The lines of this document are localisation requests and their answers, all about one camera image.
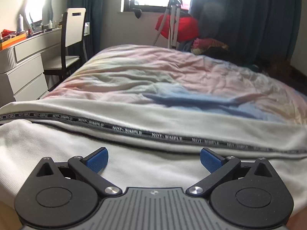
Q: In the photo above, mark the white black chair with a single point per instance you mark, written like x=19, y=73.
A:
x=72, y=33

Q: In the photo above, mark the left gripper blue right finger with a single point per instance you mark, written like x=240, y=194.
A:
x=221, y=170

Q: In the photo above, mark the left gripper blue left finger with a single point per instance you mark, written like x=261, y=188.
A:
x=87, y=169

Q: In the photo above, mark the red bag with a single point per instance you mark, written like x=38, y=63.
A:
x=187, y=29

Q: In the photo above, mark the cream white sweatpants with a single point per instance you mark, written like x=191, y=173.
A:
x=148, y=145

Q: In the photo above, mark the pastel pink bed sheet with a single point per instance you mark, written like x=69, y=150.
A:
x=156, y=76

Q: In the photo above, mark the white bottle on dresser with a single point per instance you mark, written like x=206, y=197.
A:
x=20, y=23

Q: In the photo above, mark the orange box on dresser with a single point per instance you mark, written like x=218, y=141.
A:
x=10, y=42

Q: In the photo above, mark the pile of colourful clothes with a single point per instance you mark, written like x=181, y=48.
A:
x=216, y=50

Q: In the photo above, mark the teal right curtain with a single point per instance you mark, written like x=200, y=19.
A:
x=251, y=28

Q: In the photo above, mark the white dressing table with drawers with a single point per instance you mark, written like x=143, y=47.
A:
x=22, y=72

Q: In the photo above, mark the curved vanity mirror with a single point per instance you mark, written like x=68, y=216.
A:
x=39, y=14

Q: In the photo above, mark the silver tripod stand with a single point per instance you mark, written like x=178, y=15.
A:
x=173, y=10

